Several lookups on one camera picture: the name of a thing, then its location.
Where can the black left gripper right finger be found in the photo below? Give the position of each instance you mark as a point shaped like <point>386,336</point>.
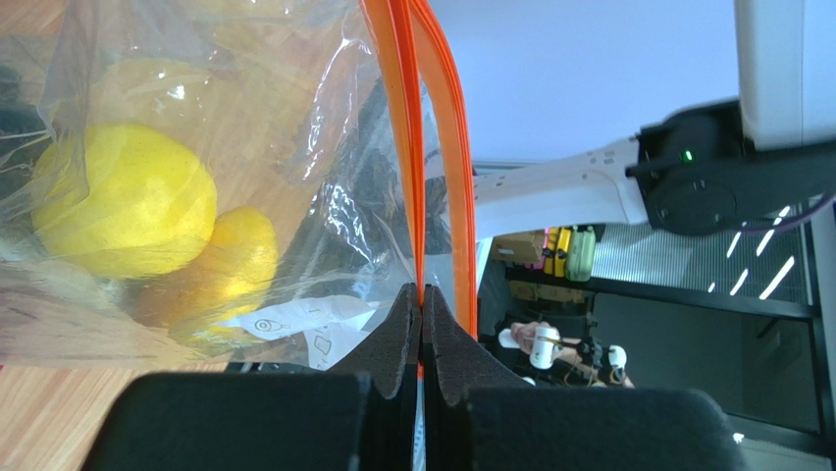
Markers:
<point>481,416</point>

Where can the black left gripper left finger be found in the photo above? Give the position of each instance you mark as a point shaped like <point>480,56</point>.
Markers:
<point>358,415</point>

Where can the grey toy fish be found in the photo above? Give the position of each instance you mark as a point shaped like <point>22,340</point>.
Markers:
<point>353,238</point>

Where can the orange yellow mango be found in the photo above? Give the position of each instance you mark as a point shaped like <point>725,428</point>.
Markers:
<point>230,277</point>

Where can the clear zip bag orange zipper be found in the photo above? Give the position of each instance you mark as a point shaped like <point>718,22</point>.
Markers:
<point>260,92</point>

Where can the yellow pear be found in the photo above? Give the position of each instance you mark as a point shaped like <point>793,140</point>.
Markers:
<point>141,205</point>

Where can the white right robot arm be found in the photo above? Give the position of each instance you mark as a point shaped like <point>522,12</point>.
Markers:
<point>694,117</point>

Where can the colourful boxes on shelf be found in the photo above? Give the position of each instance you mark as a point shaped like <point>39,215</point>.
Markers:
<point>561,252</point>

